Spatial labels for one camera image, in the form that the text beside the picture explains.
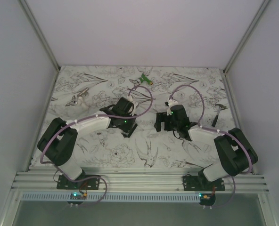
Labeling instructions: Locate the black fuse box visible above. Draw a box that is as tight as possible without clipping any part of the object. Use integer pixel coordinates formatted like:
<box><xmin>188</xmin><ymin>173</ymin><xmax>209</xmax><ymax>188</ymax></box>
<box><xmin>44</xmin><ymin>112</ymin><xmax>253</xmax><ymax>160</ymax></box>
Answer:
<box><xmin>122</xmin><ymin>123</ymin><xmax>138</xmax><ymax>138</ymax></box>

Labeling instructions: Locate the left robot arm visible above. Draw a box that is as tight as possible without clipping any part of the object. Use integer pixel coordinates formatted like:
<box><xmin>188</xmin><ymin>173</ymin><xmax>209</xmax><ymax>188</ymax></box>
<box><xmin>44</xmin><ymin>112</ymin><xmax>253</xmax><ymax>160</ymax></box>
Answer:
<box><xmin>37</xmin><ymin>96</ymin><xmax>138</xmax><ymax>189</ymax></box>

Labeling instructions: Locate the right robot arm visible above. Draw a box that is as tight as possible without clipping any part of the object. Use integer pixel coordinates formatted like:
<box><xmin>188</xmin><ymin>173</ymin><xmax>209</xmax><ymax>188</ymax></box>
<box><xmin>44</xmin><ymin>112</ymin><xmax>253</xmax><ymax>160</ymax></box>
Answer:
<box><xmin>154</xmin><ymin>104</ymin><xmax>258</xmax><ymax>191</ymax></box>

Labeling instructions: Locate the floral patterned mat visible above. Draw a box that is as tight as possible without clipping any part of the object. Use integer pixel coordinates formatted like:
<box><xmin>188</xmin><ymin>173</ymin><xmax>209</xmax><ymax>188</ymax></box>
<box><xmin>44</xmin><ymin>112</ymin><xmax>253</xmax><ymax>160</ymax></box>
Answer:
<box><xmin>43</xmin><ymin>66</ymin><xmax>235</xmax><ymax>168</ymax></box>

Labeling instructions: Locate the green toy tool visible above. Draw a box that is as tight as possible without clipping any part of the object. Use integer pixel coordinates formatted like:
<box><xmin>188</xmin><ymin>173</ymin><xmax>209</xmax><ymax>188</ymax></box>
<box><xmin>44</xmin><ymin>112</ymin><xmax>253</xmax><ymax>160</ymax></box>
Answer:
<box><xmin>136</xmin><ymin>73</ymin><xmax>153</xmax><ymax>85</ymax></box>

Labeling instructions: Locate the small hammer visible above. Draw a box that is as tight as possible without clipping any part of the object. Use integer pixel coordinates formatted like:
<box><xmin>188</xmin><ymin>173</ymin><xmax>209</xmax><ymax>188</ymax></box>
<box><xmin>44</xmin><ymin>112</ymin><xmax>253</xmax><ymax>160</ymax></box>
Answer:
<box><xmin>211</xmin><ymin>104</ymin><xmax>227</xmax><ymax>127</ymax></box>

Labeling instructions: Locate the silver white small tool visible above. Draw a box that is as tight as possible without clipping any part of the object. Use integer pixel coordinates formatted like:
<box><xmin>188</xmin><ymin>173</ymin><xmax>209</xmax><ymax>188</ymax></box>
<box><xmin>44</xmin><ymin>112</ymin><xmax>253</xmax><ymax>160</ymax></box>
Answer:
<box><xmin>65</xmin><ymin>88</ymin><xmax>89</xmax><ymax>107</ymax></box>

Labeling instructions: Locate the right controller board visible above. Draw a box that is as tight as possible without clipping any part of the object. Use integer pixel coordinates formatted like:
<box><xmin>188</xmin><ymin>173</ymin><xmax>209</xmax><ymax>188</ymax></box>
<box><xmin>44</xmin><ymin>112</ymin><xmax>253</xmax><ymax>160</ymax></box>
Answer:
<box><xmin>199</xmin><ymin>193</ymin><xmax>216</xmax><ymax>209</ymax></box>

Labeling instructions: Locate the controller board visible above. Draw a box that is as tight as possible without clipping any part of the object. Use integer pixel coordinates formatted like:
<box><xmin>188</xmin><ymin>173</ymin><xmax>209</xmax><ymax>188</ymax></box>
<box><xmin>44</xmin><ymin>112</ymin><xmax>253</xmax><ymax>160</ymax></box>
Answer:
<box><xmin>199</xmin><ymin>193</ymin><xmax>216</xmax><ymax>209</ymax></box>
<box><xmin>67</xmin><ymin>192</ymin><xmax>87</xmax><ymax>207</ymax></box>

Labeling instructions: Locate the left controller board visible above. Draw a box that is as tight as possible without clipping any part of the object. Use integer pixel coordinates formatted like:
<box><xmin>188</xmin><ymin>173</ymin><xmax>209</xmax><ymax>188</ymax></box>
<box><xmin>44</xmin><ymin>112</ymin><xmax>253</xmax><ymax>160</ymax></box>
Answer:
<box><xmin>67</xmin><ymin>192</ymin><xmax>87</xmax><ymax>207</ymax></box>

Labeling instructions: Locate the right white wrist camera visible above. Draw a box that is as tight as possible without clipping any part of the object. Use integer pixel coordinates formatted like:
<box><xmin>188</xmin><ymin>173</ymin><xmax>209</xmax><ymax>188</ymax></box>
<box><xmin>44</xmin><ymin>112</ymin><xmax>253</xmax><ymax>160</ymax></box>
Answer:
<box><xmin>165</xmin><ymin>99</ymin><xmax>179</xmax><ymax>115</ymax></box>

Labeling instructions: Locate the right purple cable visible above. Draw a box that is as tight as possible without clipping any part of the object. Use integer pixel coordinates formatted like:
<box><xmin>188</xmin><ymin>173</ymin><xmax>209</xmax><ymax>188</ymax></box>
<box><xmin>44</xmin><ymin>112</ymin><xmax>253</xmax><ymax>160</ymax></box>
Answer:
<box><xmin>169</xmin><ymin>84</ymin><xmax>253</xmax><ymax>175</ymax></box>

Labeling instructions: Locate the aluminium rail frame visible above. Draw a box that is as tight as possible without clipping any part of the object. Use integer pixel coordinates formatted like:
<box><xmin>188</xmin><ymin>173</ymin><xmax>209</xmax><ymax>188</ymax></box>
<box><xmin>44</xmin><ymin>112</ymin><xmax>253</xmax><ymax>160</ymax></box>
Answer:
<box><xmin>11</xmin><ymin>167</ymin><xmax>269</xmax><ymax>194</ymax></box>

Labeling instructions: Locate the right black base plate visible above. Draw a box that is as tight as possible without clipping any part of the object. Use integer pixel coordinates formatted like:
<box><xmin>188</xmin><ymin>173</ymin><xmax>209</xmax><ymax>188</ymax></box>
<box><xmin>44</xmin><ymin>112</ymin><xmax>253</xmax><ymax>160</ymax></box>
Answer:
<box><xmin>182</xmin><ymin>174</ymin><xmax>225</xmax><ymax>192</ymax></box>

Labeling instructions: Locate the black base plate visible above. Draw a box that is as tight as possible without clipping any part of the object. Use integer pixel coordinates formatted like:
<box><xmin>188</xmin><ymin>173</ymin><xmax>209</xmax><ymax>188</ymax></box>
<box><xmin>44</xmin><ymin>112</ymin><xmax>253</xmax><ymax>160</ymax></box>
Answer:
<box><xmin>56</xmin><ymin>174</ymin><xmax>100</xmax><ymax>190</ymax></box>
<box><xmin>182</xmin><ymin>174</ymin><xmax>225</xmax><ymax>192</ymax></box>

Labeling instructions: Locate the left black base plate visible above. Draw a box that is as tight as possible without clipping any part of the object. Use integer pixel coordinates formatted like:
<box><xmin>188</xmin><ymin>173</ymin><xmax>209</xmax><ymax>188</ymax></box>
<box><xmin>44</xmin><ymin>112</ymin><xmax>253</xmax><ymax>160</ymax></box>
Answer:
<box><xmin>56</xmin><ymin>174</ymin><xmax>100</xmax><ymax>190</ymax></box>

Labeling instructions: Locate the white slotted cable duct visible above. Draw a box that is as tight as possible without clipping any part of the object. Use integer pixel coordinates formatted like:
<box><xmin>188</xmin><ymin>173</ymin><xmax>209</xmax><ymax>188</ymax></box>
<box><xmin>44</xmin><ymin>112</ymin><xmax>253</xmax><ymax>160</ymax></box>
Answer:
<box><xmin>21</xmin><ymin>192</ymin><xmax>200</xmax><ymax>203</ymax></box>

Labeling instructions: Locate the right frame post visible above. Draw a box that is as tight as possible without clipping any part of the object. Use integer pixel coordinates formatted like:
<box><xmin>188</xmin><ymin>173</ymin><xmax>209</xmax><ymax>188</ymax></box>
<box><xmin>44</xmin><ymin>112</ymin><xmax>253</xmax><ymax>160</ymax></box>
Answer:
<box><xmin>223</xmin><ymin>0</ymin><xmax>272</xmax><ymax>73</ymax></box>

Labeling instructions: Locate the frame post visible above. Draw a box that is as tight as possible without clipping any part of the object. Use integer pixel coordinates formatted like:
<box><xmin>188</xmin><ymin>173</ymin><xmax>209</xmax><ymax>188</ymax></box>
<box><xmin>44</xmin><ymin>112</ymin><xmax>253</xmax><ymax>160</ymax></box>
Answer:
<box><xmin>19</xmin><ymin>0</ymin><xmax>61</xmax><ymax>71</ymax></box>
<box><xmin>223</xmin><ymin>0</ymin><xmax>272</xmax><ymax>73</ymax></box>

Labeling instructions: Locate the left frame post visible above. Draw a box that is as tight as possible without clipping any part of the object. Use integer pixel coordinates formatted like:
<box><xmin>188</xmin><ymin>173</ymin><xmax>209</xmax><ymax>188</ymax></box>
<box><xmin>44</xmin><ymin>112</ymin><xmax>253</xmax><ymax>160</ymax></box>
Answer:
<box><xmin>19</xmin><ymin>0</ymin><xmax>61</xmax><ymax>71</ymax></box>

